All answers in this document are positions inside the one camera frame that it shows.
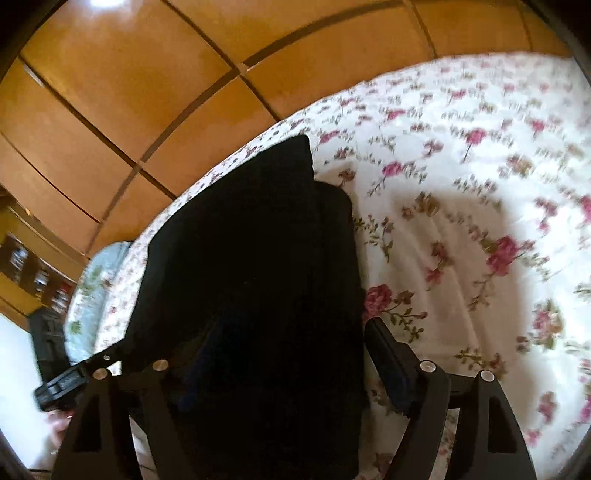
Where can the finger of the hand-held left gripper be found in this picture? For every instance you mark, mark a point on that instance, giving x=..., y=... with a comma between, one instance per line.
x=106, y=357

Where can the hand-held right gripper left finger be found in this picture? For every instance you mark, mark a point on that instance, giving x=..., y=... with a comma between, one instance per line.
x=152, y=415

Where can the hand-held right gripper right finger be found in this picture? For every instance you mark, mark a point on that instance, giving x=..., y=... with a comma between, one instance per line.
x=385, y=360

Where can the black pants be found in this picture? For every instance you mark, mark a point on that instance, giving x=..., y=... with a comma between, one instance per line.
x=258, y=277

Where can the person's left hand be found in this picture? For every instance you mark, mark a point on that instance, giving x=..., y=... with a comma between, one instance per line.
x=59, y=427

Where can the black boxy object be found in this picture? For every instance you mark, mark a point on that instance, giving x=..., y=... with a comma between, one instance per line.
x=46, y=341

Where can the light blue floral pillow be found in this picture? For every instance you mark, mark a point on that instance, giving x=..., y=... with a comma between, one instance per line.
x=92, y=295

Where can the wooden bookcase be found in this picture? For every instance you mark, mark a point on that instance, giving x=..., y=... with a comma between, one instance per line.
x=32, y=267

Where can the white floral bed sheet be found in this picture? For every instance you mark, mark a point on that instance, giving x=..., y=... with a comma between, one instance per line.
x=461, y=207

